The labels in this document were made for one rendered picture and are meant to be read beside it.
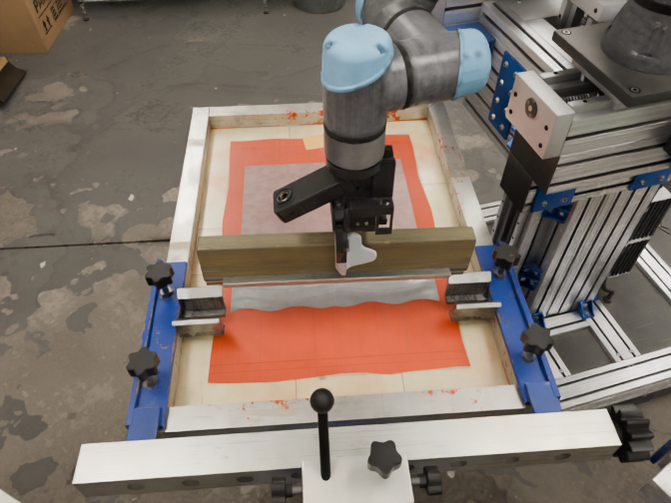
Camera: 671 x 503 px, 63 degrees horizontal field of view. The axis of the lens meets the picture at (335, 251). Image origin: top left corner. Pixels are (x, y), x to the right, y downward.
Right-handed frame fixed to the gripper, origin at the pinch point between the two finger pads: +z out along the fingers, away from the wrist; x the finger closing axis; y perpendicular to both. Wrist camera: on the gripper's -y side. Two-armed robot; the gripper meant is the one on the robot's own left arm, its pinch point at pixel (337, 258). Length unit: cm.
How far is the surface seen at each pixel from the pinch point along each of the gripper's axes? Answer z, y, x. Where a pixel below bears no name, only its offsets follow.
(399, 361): 13.6, 9.1, -10.5
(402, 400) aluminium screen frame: 10.1, 8.0, -18.9
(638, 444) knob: 5.7, 36.3, -29.2
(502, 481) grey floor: 109, 50, 1
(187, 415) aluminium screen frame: 9.9, -22.7, -19.0
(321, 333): 13.5, -3.1, -4.4
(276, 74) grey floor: 109, -19, 239
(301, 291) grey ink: 13.0, -6.1, 4.1
